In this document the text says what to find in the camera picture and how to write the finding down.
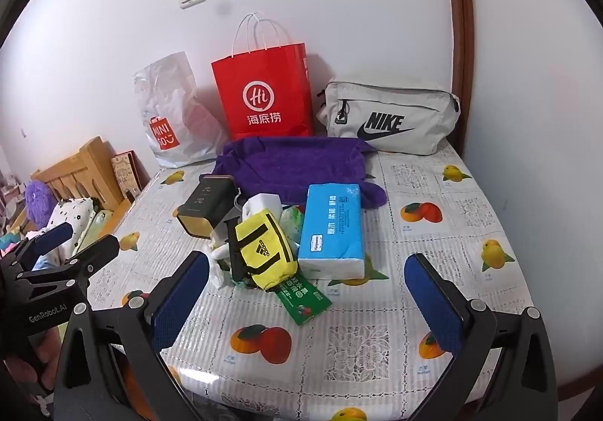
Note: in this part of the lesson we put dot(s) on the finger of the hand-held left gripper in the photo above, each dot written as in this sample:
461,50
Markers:
52,237
99,256

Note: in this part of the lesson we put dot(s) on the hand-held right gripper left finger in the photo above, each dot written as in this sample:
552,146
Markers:
181,298

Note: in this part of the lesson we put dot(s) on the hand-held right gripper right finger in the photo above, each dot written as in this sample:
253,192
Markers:
433,308

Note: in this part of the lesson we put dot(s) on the dark tea tin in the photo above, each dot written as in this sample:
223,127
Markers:
207,199

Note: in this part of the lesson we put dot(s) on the green wet wipe packet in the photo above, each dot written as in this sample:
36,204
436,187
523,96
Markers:
301,301

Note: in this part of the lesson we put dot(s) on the white small box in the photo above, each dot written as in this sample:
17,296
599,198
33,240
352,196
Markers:
261,203

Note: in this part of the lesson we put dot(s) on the person's left hand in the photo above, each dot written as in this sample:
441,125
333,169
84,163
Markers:
21,371

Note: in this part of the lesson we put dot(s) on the light green pillow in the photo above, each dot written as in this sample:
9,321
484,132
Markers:
96,225

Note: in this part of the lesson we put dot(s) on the white floral pillow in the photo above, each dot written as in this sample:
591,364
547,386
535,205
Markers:
75,213

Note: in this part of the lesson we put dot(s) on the purple plush toy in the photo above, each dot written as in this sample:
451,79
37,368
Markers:
37,204

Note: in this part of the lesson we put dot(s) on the fruit print tablecloth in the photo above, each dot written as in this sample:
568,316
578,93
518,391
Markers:
377,331

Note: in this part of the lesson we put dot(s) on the black smartwatch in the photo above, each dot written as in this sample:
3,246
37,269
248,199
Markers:
233,261

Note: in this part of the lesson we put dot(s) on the wooden headboard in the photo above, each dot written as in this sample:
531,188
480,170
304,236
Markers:
89,166

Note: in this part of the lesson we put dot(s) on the patterned brown book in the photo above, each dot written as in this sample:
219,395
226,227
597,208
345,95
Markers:
125,173

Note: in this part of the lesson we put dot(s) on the yellow zip pouch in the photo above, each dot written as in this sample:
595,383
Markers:
264,242

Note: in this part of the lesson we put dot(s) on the blue tissue pack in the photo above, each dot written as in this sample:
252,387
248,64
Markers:
329,223

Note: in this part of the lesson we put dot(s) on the green pocket tissue pack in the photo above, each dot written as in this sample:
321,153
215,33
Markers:
292,223

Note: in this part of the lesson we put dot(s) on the white plastic shopping bag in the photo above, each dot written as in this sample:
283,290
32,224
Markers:
165,96

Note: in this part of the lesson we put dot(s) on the purple towel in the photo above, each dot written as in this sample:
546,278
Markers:
292,162

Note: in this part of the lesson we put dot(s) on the grey waist bag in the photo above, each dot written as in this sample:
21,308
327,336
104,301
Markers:
400,100

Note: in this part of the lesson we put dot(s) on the red paper shopping bag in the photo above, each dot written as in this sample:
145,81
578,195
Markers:
264,72

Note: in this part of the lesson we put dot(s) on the brown wooden door frame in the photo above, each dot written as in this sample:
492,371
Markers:
459,25

